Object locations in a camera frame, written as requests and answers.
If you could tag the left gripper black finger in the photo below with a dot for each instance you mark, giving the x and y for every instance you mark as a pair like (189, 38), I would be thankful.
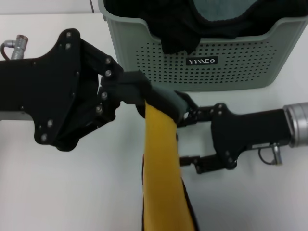
(125, 86)

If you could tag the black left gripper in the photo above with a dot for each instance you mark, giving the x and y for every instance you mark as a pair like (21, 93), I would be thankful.
(48, 91)

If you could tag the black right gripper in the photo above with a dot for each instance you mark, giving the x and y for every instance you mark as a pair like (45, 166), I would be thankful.
(240, 130)

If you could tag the yellow towel with black trim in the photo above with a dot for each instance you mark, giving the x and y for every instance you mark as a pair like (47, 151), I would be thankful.
(161, 156)

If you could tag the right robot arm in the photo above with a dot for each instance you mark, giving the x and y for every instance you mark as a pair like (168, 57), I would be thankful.
(298, 125)

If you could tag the grey-green perforated storage basket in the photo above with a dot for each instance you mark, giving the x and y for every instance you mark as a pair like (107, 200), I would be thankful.
(240, 72)

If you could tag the teal grey towel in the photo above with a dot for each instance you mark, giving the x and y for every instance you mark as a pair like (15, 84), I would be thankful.
(221, 9)

